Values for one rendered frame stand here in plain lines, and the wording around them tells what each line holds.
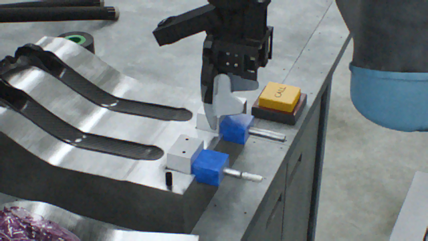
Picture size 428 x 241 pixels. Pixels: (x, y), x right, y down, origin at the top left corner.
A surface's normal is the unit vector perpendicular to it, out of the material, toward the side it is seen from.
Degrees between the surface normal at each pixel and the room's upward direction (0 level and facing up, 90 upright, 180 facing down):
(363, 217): 0
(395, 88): 93
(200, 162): 0
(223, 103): 79
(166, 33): 90
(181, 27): 90
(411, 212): 0
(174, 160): 90
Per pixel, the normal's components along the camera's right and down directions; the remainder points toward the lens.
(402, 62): -0.43, 0.50
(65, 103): 0.43, -0.64
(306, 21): 0.00, -0.83
